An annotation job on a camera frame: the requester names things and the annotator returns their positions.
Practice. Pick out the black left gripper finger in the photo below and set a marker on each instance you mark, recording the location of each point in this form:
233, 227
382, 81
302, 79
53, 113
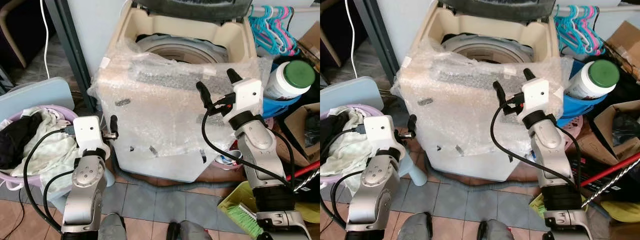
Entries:
114, 124
412, 124

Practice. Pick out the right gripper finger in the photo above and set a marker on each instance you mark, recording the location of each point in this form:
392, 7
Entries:
204, 94
233, 76
500, 92
529, 75

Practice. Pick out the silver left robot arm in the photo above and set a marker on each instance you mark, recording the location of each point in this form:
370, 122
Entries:
372, 195
85, 195

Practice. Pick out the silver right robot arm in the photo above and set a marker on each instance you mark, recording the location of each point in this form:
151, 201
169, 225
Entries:
260, 155
552, 155

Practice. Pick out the turquoise plastic clothes hanger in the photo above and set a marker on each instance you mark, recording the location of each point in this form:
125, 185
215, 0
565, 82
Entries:
262, 30
567, 30

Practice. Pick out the pink plastic clothes hanger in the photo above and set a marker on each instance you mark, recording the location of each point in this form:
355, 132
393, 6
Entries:
289, 37
595, 35

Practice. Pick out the cream top-load washing machine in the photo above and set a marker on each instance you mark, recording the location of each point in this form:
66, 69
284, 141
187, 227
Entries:
165, 22
467, 22

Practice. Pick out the clear bubble wrap sheet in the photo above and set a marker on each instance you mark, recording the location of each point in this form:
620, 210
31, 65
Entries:
160, 115
460, 115

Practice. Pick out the pink perforated plastic basket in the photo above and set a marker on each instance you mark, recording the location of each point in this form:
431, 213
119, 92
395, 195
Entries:
268, 123
574, 134

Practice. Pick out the white jar with green lid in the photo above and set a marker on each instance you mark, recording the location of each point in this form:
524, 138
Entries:
285, 82
587, 82

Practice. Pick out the blue plastic basin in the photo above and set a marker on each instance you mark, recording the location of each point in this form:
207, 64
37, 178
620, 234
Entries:
575, 107
280, 106

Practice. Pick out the white blue plastic cup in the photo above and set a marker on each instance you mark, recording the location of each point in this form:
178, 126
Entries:
229, 159

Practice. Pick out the pale blue-grey plastic board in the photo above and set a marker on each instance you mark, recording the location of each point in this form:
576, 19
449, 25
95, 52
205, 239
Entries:
35, 97
350, 95

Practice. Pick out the dark grey washer lid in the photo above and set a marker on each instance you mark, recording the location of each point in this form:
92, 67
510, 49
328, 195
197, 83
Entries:
190, 7
500, 7

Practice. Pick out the taped brown cardboard box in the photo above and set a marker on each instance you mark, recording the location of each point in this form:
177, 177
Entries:
625, 45
311, 47

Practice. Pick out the black garment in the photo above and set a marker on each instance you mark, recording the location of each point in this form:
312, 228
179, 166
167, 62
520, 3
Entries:
15, 142
325, 131

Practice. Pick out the open brown cardboard box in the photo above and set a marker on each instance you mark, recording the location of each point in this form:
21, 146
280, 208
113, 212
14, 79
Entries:
600, 145
300, 150

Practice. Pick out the grey left robot leg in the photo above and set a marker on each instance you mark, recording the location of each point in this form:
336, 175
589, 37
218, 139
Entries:
112, 227
415, 227

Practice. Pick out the grey robot leg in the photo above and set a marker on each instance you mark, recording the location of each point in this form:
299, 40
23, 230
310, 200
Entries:
192, 231
500, 231
415, 227
112, 227

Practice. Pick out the purple plastic laundry basket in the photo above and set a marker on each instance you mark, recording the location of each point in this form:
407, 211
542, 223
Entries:
327, 179
10, 179

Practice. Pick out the grey metal hanging rod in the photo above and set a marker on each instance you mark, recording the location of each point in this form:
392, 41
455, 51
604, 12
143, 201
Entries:
620, 9
305, 9

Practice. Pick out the black printed carton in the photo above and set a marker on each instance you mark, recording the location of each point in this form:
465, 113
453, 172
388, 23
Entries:
590, 175

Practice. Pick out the beige curved wooden chair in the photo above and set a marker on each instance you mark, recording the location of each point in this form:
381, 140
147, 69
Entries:
332, 35
15, 30

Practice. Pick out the green bristle hand brush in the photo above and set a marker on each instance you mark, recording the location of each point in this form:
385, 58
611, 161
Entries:
250, 222

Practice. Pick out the yellow plastic tub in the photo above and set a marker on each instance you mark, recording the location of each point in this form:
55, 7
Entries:
622, 212
310, 212

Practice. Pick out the grey right robot leg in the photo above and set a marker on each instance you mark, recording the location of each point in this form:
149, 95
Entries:
500, 231
192, 231

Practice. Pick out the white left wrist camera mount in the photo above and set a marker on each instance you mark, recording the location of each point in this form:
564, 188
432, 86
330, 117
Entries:
90, 135
381, 135

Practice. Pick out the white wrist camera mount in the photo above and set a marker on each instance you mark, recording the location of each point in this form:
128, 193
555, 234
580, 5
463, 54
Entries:
248, 97
90, 135
381, 135
538, 97

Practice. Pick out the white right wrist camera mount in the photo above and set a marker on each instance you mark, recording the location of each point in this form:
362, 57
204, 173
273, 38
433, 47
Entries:
538, 97
248, 97

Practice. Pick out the dark metal frame post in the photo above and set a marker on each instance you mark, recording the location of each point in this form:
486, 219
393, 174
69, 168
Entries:
380, 50
72, 50

